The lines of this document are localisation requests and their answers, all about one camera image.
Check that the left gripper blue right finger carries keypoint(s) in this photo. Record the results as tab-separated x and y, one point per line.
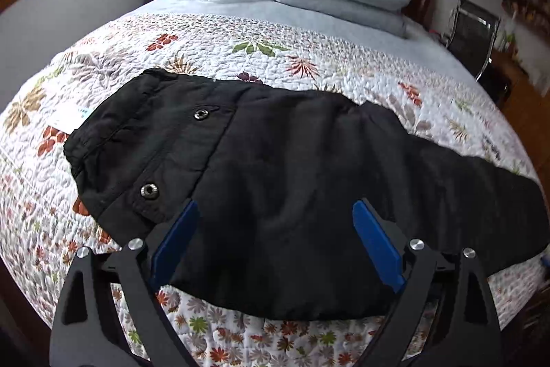
383	242

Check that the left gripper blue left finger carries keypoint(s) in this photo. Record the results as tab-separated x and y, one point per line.
167	244

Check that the black pants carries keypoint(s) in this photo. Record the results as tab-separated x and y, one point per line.
275	174

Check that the white floral quilt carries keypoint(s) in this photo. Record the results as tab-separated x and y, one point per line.
40	232

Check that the white paper label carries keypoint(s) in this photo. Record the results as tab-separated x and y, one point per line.
69	117

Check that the lower grey pillow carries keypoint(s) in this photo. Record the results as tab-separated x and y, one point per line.
384	15

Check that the light blue bed sheet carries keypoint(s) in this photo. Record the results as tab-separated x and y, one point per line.
258	1

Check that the black metal frame chair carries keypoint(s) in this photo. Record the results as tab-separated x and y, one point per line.
473	36

